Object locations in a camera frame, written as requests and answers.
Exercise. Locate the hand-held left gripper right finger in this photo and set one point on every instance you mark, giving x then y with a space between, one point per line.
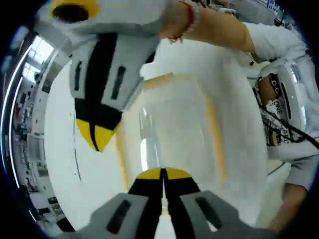
189 199

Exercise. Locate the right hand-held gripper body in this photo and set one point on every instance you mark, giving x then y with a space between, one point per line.
124 12

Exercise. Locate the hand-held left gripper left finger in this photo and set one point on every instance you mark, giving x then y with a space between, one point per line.
139 199

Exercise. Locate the yellow plastic latch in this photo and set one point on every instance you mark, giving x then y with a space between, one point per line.
159 79
214 129

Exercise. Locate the clear plastic storage box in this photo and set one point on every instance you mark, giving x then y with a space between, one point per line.
174 149

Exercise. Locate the clear storage box lid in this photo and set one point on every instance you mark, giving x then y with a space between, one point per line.
179 124

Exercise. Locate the person's right hand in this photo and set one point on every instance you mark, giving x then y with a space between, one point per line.
174 20

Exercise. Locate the bright window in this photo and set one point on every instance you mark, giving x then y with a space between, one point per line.
42 47

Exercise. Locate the white chest-worn device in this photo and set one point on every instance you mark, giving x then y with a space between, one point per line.
299 84

